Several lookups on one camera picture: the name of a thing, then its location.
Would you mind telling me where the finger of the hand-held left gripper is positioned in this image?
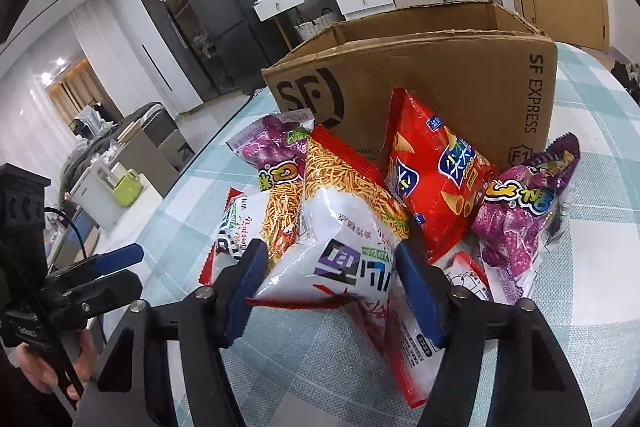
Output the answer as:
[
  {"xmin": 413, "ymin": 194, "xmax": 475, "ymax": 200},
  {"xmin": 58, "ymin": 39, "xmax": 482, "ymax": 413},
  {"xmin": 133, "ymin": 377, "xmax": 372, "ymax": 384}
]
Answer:
[
  {"xmin": 46, "ymin": 243, "xmax": 144, "ymax": 289},
  {"xmin": 52, "ymin": 271, "xmax": 143, "ymax": 334}
]

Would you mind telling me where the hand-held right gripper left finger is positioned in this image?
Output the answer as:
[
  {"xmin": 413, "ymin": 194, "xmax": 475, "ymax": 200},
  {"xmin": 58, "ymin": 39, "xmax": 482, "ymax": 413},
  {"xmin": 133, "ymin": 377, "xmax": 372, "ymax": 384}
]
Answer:
[{"xmin": 75, "ymin": 238, "xmax": 271, "ymax": 427}]

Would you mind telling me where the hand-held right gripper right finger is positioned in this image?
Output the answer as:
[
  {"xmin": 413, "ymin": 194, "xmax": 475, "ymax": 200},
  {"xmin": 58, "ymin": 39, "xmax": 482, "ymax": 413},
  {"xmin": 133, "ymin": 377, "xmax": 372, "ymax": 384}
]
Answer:
[{"xmin": 394, "ymin": 241, "xmax": 593, "ymax": 427}]

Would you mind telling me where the white orange noodle snack packet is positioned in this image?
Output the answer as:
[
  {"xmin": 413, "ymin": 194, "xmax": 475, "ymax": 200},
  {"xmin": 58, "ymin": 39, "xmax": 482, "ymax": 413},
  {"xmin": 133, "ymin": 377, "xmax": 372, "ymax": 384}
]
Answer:
[
  {"xmin": 246, "ymin": 125, "xmax": 443, "ymax": 409},
  {"xmin": 198, "ymin": 177, "xmax": 313, "ymax": 288}
]

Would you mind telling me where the purple snack packet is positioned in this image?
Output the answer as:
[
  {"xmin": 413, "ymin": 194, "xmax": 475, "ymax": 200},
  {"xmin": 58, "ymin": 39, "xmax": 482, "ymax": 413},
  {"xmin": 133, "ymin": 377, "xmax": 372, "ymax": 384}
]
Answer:
[
  {"xmin": 471, "ymin": 133, "xmax": 582, "ymax": 305},
  {"xmin": 226, "ymin": 113, "xmax": 315, "ymax": 195}
]

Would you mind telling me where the red cone snack packet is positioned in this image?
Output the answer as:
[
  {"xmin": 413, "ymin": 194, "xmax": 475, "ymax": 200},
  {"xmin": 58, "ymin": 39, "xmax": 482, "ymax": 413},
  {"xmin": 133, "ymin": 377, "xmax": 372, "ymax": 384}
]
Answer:
[{"xmin": 382, "ymin": 87, "xmax": 496, "ymax": 265}]

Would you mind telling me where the brown cardboard box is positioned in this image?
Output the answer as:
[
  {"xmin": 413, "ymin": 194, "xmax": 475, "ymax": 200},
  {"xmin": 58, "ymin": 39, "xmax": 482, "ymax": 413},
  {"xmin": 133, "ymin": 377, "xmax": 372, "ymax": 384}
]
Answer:
[{"xmin": 261, "ymin": 0, "xmax": 558, "ymax": 168}]

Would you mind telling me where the person's left hand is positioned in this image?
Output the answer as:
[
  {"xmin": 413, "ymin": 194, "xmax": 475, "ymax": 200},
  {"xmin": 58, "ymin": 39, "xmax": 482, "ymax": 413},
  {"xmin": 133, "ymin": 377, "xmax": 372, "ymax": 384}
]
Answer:
[{"xmin": 15, "ymin": 329, "xmax": 97, "ymax": 404}]

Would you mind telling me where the white marble side table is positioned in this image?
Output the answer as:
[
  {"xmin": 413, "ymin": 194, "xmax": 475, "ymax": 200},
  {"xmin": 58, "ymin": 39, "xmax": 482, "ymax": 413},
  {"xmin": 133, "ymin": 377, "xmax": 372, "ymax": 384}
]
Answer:
[{"xmin": 75, "ymin": 159, "xmax": 168, "ymax": 235}]

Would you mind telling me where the green mug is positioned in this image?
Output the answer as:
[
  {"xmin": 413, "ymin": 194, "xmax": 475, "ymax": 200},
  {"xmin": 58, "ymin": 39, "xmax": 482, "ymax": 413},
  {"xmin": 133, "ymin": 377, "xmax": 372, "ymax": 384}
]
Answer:
[{"xmin": 102, "ymin": 169, "xmax": 142, "ymax": 208}]

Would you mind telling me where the beige storage bin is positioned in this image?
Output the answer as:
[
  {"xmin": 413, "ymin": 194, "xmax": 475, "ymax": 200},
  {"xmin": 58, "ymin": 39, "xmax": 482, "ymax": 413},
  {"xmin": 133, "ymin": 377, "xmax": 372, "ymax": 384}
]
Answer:
[{"xmin": 117, "ymin": 102, "xmax": 196, "ymax": 172}]

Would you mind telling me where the dark grey fridge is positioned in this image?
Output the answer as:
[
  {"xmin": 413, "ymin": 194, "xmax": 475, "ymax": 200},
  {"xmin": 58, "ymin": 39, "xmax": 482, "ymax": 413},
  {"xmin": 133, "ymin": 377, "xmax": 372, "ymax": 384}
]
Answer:
[{"xmin": 176, "ymin": 0, "xmax": 271, "ymax": 105}]

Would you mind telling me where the grey white woven basket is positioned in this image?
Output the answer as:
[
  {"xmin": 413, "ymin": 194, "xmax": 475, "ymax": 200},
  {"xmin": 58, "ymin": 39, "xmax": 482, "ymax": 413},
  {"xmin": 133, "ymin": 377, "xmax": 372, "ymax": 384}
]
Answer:
[{"xmin": 292, "ymin": 9, "xmax": 341, "ymax": 40}]

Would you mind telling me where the pile of loose shoes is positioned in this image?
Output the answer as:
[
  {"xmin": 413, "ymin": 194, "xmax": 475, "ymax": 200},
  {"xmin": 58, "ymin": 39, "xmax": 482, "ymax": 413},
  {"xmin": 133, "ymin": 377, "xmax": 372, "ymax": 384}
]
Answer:
[{"xmin": 611, "ymin": 59, "xmax": 640, "ymax": 104}]

